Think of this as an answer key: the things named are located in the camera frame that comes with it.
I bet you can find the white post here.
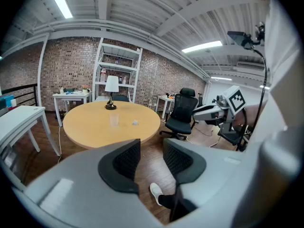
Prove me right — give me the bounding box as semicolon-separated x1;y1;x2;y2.
37;33;50;107

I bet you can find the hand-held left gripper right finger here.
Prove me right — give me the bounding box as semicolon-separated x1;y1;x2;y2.
162;138;246;210

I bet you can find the black smartphone on mount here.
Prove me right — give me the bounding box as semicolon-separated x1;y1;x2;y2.
227;31;253;50

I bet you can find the black mesh office chair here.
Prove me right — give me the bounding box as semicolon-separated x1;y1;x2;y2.
159;87;199;141

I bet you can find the light blue box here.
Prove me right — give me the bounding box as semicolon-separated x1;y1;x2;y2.
0;95;15;109

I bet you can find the white curved desk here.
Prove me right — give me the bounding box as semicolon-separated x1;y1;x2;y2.
0;105;61;175

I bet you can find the small white table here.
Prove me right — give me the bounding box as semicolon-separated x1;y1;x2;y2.
52;91;92;127

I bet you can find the round wooden table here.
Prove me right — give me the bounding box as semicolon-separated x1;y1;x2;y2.
62;100;162;150

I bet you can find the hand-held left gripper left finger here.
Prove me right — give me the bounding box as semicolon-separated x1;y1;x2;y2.
23;138;167;228

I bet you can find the person's white right shoe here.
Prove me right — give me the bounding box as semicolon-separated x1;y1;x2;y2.
149;182;164;206

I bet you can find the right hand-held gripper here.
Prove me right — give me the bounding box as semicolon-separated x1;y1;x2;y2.
192;85;247;133

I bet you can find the clear cup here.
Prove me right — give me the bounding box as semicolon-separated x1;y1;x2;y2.
109;114;119;128

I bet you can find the white side table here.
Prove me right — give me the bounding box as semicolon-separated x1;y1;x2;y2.
154;95;175;119

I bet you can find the person's white shirt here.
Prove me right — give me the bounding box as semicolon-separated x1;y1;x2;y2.
263;0;304;140

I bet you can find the black gooseneck holder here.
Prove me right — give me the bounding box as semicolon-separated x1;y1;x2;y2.
247;45;271;133

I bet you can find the white metal shelf unit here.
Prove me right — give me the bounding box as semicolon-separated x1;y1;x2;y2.
92;37;143;104

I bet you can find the person's black trouser leg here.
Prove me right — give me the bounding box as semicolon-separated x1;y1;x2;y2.
158;193;198;223

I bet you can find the white shade table lamp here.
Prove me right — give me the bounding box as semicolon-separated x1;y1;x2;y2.
104;75;119;111

